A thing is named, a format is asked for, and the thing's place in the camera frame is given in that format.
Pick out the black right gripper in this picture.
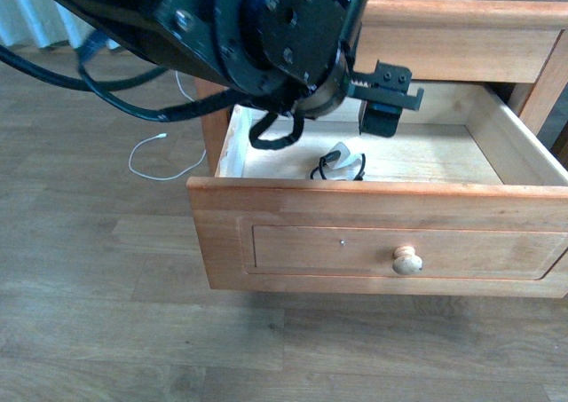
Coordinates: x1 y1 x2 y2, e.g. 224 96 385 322
293 55 423 138

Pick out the white charger brick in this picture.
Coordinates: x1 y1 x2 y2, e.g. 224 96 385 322
327 139 363 169

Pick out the black charger cable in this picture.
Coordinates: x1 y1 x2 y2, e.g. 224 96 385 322
309 151 367 183

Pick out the wooden drawer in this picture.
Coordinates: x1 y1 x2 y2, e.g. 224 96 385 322
186 81 568 300

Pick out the light wooden nightstand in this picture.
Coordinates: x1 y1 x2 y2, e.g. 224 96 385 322
187 0 567 198

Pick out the pale pleated curtain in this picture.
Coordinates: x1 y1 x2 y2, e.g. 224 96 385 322
1 0 93 48

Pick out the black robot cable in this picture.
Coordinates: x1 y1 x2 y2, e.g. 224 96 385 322
0 44 307 151

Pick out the white floor cable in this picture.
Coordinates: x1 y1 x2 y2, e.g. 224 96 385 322
128 69 208 182

